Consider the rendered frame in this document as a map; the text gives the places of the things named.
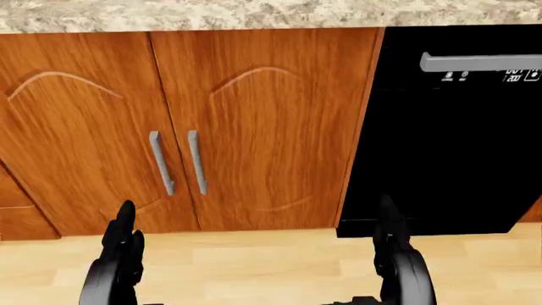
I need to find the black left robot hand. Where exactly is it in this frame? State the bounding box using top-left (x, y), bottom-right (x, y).
top-left (78, 199), bottom-right (146, 305)

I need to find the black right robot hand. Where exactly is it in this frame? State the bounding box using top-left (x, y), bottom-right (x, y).
top-left (372, 193), bottom-right (438, 305)

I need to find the wooden cabinet drawer front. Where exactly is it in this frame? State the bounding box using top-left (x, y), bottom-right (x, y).
top-left (0, 160), bottom-right (61, 241)

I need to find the black dishwasher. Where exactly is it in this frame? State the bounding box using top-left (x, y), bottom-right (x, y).
top-left (335, 23), bottom-right (542, 239)

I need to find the wooden cabinet door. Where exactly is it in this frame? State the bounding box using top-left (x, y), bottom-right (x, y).
top-left (148, 26), bottom-right (385, 231)
top-left (0, 30), bottom-right (202, 238)

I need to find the wooden cabinet side panel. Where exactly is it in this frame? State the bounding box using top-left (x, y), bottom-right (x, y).
top-left (517, 193), bottom-right (542, 224)

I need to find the granite countertop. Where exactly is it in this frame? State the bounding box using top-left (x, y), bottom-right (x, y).
top-left (0, 0), bottom-right (542, 35)

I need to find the grey cabinet door handle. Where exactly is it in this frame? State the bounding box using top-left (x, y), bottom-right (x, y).
top-left (187, 130), bottom-right (209, 196)
top-left (148, 130), bottom-right (176, 197)

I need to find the grey dishwasher handle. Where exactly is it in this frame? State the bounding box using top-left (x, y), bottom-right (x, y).
top-left (419, 51), bottom-right (542, 74)

